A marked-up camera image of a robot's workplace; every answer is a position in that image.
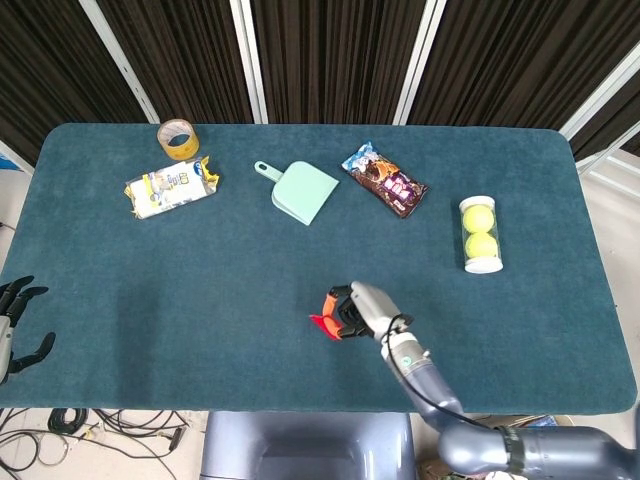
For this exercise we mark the blue-grey robot torso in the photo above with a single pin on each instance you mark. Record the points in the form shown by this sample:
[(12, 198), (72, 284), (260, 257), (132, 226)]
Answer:
[(300, 445)]

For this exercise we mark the small red orange object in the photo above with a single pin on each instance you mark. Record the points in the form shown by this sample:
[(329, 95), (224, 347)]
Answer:
[(331, 312)]

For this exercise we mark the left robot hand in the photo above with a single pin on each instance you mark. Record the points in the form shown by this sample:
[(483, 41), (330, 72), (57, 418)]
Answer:
[(22, 295)]

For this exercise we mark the clear tennis ball tube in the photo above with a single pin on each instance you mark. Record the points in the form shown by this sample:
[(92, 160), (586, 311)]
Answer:
[(484, 265)]

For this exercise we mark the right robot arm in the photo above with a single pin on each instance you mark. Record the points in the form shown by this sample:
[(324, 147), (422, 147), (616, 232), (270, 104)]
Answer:
[(425, 375)]

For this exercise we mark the dark pleated partition panel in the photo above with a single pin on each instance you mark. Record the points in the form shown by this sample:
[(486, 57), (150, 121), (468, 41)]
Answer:
[(335, 55), (40, 75), (510, 55), (190, 55)]

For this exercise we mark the yellow packing tape roll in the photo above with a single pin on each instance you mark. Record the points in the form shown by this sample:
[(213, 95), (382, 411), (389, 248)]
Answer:
[(185, 147)]

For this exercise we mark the yellow tennis ball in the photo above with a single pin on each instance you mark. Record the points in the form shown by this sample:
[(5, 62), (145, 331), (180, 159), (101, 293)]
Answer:
[(478, 220), (482, 246)]

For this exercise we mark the blue-grey felt tablecloth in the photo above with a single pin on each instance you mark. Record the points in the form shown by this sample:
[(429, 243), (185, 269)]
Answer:
[(200, 300)]

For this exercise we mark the mint green plastic dustpan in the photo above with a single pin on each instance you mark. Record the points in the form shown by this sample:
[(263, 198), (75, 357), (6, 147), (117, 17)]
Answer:
[(305, 190)]

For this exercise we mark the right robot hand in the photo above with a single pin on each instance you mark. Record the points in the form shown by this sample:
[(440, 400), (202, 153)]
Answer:
[(372, 307)]

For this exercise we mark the white yellow snack package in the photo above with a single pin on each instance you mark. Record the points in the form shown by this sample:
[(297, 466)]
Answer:
[(170, 190)]

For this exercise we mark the brown chocolate snack bag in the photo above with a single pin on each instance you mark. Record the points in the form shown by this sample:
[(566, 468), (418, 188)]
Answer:
[(390, 185)]

